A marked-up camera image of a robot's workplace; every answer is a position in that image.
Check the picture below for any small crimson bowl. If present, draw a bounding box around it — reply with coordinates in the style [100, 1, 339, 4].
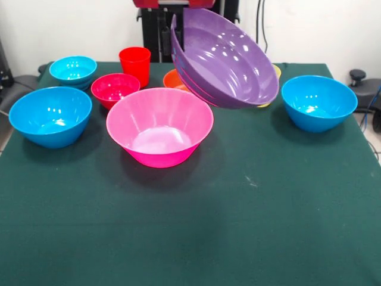
[90, 73, 141, 110]

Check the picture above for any small orange bowl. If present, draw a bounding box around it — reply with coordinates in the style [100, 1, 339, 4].
[163, 69, 191, 92]

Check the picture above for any large pink bowl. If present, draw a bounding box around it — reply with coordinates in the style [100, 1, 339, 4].
[105, 87, 215, 169]

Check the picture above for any medium blue bowl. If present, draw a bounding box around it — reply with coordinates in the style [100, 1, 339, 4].
[8, 86, 93, 150]
[281, 75, 358, 133]

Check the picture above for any yellow cup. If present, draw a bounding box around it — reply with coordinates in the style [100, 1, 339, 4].
[257, 64, 282, 108]

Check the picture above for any purple shallow bowl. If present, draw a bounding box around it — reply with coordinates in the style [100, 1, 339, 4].
[170, 8, 280, 110]

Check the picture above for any dark green tablecloth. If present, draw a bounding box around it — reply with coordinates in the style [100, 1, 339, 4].
[0, 61, 381, 286]

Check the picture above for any small blue bowl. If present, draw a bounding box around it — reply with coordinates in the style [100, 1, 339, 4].
[49, 55, 98, 86]
[59, 77, 93, 91]

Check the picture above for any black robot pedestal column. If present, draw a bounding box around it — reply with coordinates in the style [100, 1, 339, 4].
[136, 0, 241, 63]

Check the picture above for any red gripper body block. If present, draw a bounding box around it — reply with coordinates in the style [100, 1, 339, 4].
[133, 0, 215, 8]

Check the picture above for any black wall cable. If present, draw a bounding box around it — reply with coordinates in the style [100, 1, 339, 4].
[248, 0, 269, 63]

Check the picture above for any red cup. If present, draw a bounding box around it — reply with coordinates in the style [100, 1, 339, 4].
[118, 46, 152, 89]

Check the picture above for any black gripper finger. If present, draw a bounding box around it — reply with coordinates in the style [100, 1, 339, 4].
[161, 17, 170, 56]
[175, 10, 185, 51]

